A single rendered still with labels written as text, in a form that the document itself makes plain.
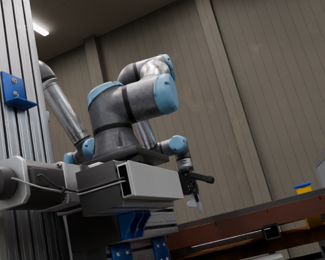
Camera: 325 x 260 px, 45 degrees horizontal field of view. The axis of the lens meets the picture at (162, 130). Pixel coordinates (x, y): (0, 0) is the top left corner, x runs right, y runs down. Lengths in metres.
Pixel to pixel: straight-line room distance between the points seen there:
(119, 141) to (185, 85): 7.61
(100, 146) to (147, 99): 0.19
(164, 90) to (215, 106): 7.24
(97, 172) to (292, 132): 7.27
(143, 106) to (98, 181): 0.40
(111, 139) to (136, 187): 0.36
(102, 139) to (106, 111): 0.08
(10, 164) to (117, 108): 0.46
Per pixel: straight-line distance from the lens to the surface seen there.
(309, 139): 7.90
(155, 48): 9.26
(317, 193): 1.48
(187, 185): 1.83
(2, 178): 0.71
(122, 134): 1.10
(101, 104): 1.13
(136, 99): 1.11
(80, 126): 1.56
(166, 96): 1.10
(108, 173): 0.76
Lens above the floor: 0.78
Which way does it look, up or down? 16 degrees up
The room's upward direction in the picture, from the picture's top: 14 degrees counter-clockwise
